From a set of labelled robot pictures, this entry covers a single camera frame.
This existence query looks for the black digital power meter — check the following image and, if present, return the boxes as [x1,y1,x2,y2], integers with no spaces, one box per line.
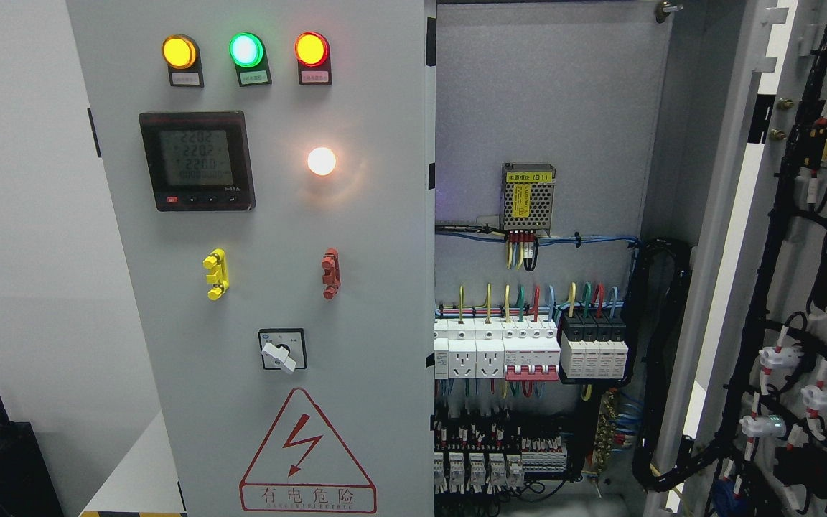
[139,111,256,212]

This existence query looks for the white glowing indicator lamp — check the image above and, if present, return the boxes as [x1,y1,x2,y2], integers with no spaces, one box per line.
[307,146,336,177]

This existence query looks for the white rotary selector switch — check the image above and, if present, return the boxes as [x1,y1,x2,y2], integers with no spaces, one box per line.
[257,328,307,374]

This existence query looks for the metal mesh power supply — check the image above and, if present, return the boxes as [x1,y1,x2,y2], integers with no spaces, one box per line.
[500,162,556,231]

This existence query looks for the black white surge protector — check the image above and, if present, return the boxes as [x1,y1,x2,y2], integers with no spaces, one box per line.
[559,313,630,386]

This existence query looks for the red terminal post block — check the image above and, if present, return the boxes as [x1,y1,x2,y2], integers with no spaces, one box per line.
[319,248,341,300]

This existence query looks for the red triangle warning sticker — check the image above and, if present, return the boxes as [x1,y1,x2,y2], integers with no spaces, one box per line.
[240,387,378,514]

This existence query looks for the grey cabinet door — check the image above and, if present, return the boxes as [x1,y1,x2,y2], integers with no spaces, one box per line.
[67,1,436,516]
[685,1,827,516]

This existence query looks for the black wrapped cable loom right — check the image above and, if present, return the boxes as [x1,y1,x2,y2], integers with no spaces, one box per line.
[622,238,694,493]

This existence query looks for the lower relay terminal row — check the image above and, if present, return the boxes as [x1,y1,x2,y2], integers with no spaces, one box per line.
[431,410,569,496]

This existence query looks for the yellow terminal post block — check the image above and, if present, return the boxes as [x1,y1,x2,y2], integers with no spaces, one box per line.
[202,248,230,301]

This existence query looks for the green indicator lamp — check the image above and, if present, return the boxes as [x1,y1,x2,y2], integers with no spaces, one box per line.
[228,32,265,68]

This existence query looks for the red indicator lamp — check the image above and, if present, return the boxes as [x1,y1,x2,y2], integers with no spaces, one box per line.
[294,32,330,67]

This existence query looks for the white socket breaker row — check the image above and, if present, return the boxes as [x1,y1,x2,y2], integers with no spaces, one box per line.
[433,315,561,382]

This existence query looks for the black box at left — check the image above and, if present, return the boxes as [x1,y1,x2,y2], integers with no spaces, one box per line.
[0,395,63,516]

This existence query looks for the yellow indicator lamp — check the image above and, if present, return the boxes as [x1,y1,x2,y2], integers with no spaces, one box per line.
[162,34,198,70]

